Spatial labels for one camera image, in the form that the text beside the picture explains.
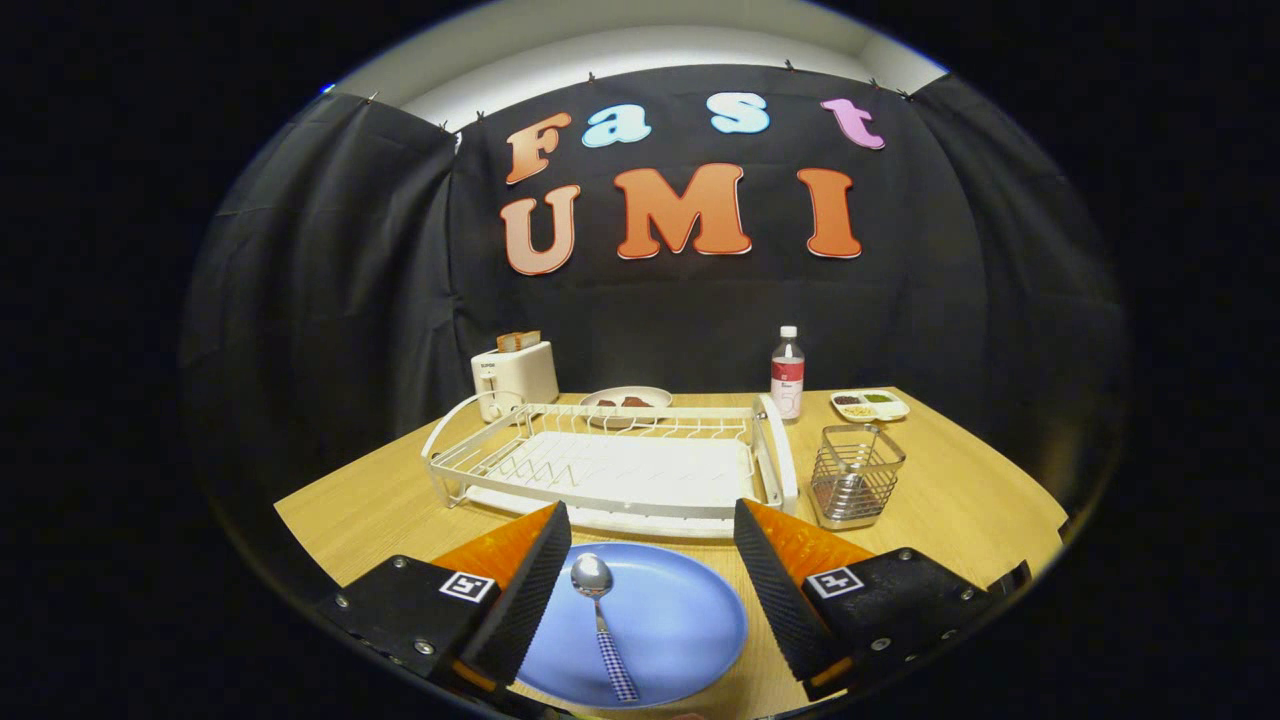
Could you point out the blue plate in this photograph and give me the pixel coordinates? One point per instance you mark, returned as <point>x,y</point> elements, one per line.
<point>680,620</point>

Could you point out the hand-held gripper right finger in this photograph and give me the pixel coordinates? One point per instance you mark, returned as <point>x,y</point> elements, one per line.
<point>775,585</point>

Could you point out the white divided dish with beans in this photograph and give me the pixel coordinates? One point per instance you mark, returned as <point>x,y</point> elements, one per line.
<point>870,405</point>

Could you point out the white toaster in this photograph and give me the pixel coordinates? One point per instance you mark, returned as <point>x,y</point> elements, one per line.
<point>515,380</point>

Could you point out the toast slices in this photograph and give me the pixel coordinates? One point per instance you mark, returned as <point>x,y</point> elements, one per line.
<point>518,341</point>

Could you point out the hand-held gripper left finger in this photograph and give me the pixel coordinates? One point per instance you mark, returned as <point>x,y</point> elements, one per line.
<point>525,590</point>

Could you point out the clear bottle with red label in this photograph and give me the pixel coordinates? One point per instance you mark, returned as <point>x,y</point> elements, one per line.
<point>787,375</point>

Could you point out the beige round plate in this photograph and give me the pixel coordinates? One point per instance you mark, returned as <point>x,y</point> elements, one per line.
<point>652,393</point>

